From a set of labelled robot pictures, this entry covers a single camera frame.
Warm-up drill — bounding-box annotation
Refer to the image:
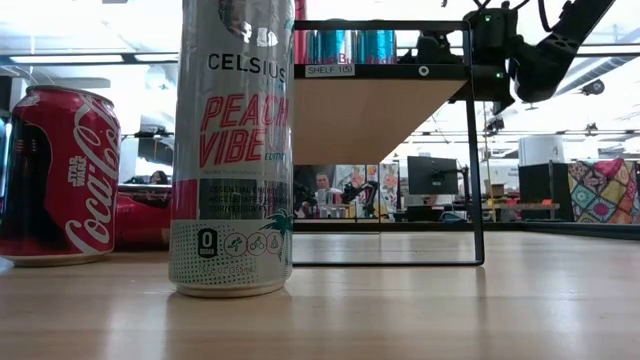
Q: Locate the blue silver Red Bull can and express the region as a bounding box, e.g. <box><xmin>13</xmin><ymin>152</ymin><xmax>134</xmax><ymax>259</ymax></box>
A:
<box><xmin>357</xmin><ymin>19</ymin><xmax>399</xmax><ymax>65</ymax></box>
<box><xmin>317</xmin><ymin>17</ymin><xmax>358</xmax><ymax>65</ymax></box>
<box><xmin>305</xmin><ymin>29</ymin><xmax>319</xmax><ymax>65</ymax></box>

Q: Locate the white Celsius Peach Vibe can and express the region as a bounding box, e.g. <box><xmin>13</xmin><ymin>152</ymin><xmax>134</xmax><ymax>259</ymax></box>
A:
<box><xmin>167</xmin><ymin>0</ymin><xmax>296</xmax><ymax>300</ymax></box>

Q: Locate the black aluminium table frame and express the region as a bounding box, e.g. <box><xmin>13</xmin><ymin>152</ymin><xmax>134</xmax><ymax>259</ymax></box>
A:
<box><xmin>292</xmin><ymin>218</ymin><xmax>640</xmax><ymax>242</ymax></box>

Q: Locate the black ceiling fixture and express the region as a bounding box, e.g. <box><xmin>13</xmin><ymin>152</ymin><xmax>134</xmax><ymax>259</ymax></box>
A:
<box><xmin>483</xmin><ymin>115</ymin><xmax>506</xmax><ymax>137</ymax></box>
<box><xmin>579</xmin><ymin>78</ymin><xmax>607</xmax><ymax>98</ymax></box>

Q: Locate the white box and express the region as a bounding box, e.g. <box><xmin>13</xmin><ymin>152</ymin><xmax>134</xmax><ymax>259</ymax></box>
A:
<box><xmin>517</xmin><ymin>134</ymin><xmax>566</xmax><ymax>167</ymax></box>

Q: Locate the floral print panel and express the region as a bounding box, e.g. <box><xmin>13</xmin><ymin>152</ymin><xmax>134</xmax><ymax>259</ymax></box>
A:
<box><xmin>333</xmin><ymin>162</ymin><xmax>401</xmax><ymax>221</ymax></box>

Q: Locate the black monitor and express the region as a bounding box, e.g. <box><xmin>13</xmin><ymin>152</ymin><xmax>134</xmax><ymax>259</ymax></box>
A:
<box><xmin>406</xmin><ymin>155</ymin><xmax>459</xmax><ymax>197</ymax></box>

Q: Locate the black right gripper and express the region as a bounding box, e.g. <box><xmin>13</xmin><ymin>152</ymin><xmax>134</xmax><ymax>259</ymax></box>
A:
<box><xmin>397</xmin><ymin>7</ymin><xmax>519</xmax><ymax>115</ymax></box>

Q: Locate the red Coke Zero can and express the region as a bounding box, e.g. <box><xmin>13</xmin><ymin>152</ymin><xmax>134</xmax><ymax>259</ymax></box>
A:
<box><xmin>294</xmin><ymin>0</ymin><xmax>307</xmax><ymax>65</ymax></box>

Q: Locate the colourful patchwork quilt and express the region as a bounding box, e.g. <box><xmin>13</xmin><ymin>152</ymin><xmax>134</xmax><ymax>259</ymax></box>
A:
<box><xmin>567</xmin><ymin>158</ymin><xmax>640</xmax><ymax>225</ymax></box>

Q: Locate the red Coca-Cola Star Wars can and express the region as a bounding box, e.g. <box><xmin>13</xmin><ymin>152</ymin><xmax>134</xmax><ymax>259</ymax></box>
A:
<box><xmin>0</xmin><ymin>84</ymin><xmax>122</xmax><ymax>268</ymax></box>
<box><xmin>113</xmin><ymin>183</ymin><xmax>173</xmax><ymax>252</ymax></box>

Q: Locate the black partition panel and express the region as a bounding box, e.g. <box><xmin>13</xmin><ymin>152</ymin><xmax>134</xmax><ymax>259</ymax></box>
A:
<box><xmin>518</xmin><ymin>160</ymin><xmax>576</xmax><ymax>222</ymax></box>

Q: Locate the wooden shelf with black frame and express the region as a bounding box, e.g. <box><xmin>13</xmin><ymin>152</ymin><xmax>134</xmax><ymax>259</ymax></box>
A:
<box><xmin>291</xmin><ymin>18</ymin><xmax>486</xmax><ymax>266</ymax></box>

